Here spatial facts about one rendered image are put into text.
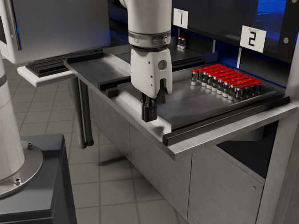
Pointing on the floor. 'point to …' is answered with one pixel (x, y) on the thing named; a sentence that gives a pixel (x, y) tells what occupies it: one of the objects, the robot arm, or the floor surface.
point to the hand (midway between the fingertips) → (149, 111)
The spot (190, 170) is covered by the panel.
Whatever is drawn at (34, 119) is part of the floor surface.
